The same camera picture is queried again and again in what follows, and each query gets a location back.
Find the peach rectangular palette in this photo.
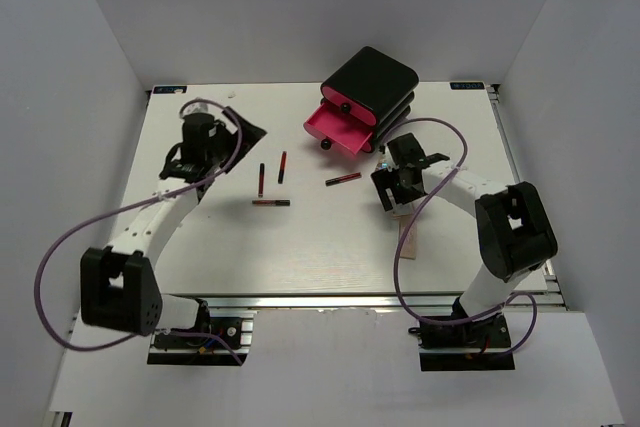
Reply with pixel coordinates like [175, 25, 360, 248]
[398, 215, 417, 260]

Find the dark lip gloss vertical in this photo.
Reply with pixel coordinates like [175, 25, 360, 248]
[258, 163, 266, 198]

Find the red lip gloss tube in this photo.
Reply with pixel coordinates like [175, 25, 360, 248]
[325, 172, 362, 187]

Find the peach compact with label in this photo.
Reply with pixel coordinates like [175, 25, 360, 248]
[391, 209, 413, 219]

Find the horizontal lip gloss tube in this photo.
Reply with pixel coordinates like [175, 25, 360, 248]
[252, 199, 291, 207]

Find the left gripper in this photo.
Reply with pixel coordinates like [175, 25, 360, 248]
[207, 107, 266, 173]

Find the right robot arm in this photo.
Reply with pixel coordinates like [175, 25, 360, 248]
[371, 133, 558, 346]

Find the blue corner label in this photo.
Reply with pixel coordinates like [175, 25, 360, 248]
[449, 81, 485, 90]
[152, 86, 187, 95]

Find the left blue corner label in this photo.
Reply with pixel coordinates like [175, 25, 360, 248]
[152, 86, 187, 95]

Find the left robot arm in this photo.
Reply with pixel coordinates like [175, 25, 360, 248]
[80, 108, 267, 346]

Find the black pink drawer organizer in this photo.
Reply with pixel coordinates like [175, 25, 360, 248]
[303, 46, 419, 155]

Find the right blue corner label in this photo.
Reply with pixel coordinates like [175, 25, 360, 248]
[449, 81, 485, 90]

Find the red lip gloss upright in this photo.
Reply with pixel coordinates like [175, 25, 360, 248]
[277, 151, 287, 185]

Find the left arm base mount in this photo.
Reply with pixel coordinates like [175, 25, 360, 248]
[147, 311, 253, 367]

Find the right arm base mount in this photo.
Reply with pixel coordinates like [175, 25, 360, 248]
[408, 314, 515, 372]

